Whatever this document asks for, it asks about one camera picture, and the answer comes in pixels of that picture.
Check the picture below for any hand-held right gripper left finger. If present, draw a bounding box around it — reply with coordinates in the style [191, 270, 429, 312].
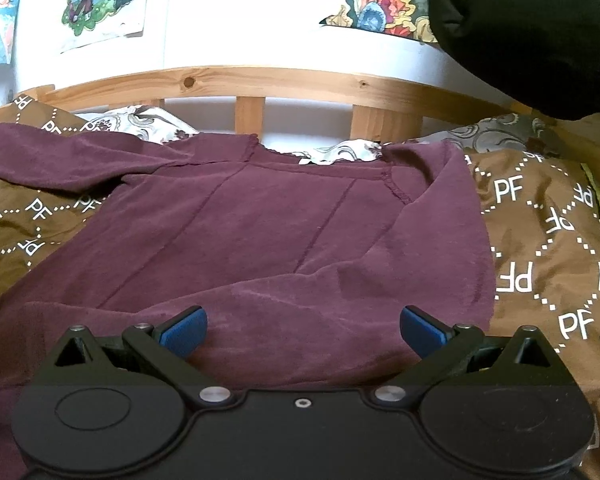
[52, 305, 229, 409]

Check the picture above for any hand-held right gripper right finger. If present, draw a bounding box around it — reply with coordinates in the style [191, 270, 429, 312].
[374, 305, 559, 409]

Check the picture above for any brown printed blanket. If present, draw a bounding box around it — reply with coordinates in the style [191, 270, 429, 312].
[0, 94, 600, 480]

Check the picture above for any maroon long-sleeved shirt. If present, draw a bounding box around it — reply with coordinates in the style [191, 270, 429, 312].
[0, 122, 497, 480]

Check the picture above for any black hanging cloth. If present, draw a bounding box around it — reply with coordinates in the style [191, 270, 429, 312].
[425, 0, 600, 122]

